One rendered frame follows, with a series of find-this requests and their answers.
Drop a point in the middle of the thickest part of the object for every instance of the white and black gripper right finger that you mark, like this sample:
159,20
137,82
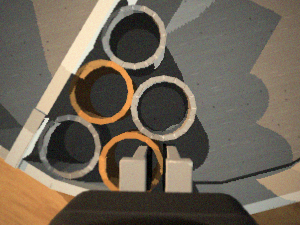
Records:
178,172

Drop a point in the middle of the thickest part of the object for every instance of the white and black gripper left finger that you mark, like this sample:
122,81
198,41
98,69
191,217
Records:
136,171

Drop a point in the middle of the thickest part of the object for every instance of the grey metal ring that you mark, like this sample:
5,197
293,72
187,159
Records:
53,152
129,18
184,92

